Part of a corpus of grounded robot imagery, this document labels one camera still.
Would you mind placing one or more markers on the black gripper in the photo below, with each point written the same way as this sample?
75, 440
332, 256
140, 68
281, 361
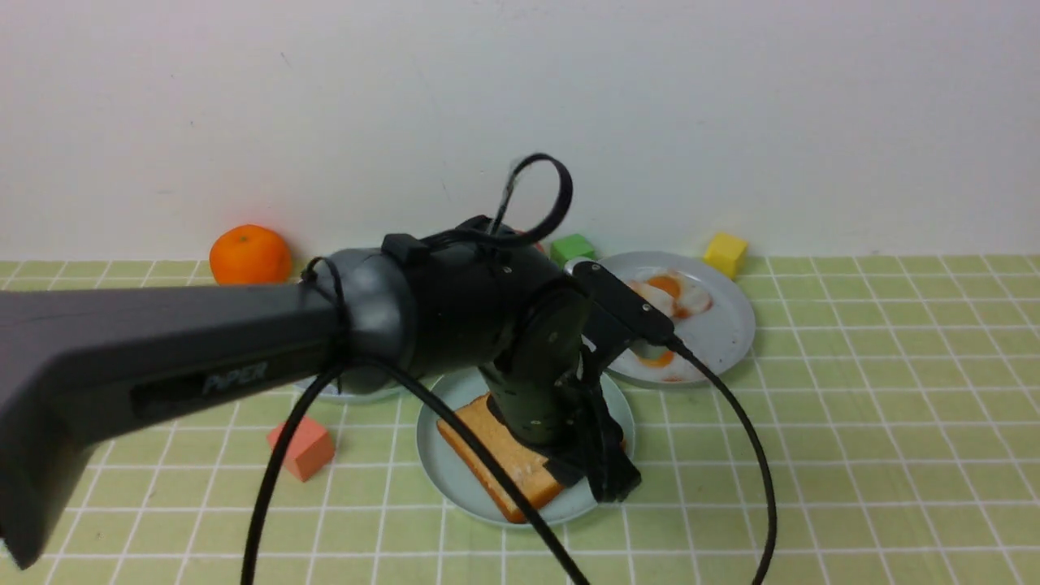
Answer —
554, 407

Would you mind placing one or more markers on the fried egg front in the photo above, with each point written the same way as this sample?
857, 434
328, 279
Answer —
663, 366

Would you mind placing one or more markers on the fried egg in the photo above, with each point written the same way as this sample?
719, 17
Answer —
673, 294
663, 366

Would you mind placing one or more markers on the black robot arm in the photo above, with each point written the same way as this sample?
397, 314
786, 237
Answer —
80, 367

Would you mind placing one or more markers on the light green centre plate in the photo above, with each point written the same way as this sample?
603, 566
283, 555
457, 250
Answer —
450, 475

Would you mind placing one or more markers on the green cube block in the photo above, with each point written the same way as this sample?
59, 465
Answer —
566, 249

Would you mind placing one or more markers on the fried egg back right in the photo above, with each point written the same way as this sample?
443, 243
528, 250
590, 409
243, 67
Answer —
673, 294

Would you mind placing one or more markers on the grey egg plate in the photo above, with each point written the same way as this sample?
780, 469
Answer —
720, 338

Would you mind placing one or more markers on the light blue bread plate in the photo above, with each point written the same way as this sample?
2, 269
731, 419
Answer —
349, 394

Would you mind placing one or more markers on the yellow cube block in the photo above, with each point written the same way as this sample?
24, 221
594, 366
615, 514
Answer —
726, 253

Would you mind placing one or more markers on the red cube block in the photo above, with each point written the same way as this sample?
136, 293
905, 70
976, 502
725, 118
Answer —
311, 448

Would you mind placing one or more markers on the orange tangerine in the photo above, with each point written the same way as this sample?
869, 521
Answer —
250, 254

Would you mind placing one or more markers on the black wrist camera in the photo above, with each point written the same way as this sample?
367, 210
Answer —
621, 320

